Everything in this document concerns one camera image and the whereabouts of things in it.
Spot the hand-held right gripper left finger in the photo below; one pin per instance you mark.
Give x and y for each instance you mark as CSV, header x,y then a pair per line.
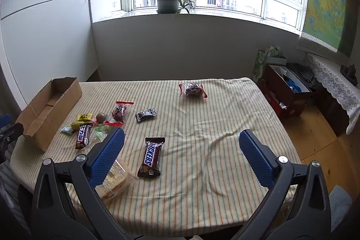
x,y
108,155

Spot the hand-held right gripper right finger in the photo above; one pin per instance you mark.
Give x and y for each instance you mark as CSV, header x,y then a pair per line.
x,y
254,155

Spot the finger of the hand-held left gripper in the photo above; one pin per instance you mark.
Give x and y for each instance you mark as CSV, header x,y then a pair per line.
x,y
4,119
12,133

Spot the clear bread packet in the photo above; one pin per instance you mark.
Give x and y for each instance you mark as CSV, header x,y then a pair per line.
x,y
118,181

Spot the purple brown snack bar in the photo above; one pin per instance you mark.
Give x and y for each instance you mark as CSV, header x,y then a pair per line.
x,y
83,137

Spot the brown braised egg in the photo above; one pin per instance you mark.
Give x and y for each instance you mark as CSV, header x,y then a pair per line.
x,y
101,117

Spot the red-sealed clear snack packet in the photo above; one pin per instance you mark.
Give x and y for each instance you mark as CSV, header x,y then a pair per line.
x,y
119,112
192,90

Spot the cardboard box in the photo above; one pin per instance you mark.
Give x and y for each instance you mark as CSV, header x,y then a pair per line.
x,y
64,93

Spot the green jelly cup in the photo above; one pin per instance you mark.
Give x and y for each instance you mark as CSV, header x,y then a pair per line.
x,y
99,133

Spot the brown chocolate bar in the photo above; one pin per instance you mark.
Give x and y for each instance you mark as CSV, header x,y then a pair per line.
x,y
150,157

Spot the yellow green wrapped candy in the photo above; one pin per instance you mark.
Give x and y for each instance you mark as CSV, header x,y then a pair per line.
x,y
76,125

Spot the yellow candy packet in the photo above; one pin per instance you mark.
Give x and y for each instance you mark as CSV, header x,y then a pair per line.
x,y
84,117

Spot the teal wrapped candy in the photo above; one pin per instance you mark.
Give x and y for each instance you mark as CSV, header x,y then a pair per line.
x,y
67,129

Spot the small dark chocolate packet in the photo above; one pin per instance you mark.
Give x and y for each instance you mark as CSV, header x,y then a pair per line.
x,y
145,115

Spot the striped tablecloth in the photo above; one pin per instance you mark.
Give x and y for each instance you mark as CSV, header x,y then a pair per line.
x,y
213,116

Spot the red storage box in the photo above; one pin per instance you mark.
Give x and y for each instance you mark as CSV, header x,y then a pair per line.
x,y
292,105

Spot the blue plastic bag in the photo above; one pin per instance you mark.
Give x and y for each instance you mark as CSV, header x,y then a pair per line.
x,y
294,85

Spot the dark wooden cabinet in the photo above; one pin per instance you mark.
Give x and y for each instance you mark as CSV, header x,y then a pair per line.
x,y
329,110

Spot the green paper bag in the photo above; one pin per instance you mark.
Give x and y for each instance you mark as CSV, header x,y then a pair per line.
x,y
257,65

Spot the white cabinet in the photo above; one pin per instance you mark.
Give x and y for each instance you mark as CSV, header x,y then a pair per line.
x,y
47,40

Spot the white lace cloth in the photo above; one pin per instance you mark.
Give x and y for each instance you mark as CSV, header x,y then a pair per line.
x,y
334,79

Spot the dark figurine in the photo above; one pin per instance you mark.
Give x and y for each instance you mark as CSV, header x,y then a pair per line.
x,y
348,71

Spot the wall map poster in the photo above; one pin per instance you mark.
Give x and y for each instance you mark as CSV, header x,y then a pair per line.
x,y
326,3

